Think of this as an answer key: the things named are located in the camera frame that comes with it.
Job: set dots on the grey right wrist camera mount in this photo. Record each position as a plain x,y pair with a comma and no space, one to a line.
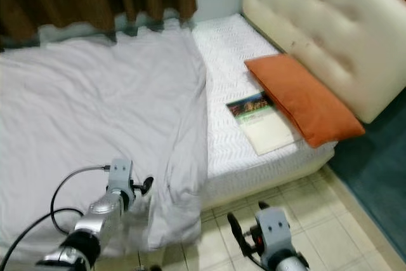
276,230

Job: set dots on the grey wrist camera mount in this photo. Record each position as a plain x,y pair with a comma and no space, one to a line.
276,230
120,176

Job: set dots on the white book with green cover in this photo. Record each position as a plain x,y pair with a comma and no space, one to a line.
269,130

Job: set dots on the cream tufted headboard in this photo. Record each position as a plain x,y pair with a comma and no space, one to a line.
323,23

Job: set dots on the grey wrinkled blanket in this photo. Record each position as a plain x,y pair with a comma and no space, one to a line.
89,125

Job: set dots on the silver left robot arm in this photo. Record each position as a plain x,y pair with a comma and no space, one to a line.
95,230

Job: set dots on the dark green carpet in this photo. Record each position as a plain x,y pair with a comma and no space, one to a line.
374,169

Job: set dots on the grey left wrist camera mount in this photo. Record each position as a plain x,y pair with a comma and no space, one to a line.
120,176

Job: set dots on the orange pillow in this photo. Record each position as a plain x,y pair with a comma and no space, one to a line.
307,99

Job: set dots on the white chevron-patterned mattress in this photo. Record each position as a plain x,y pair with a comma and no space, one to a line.
228,49

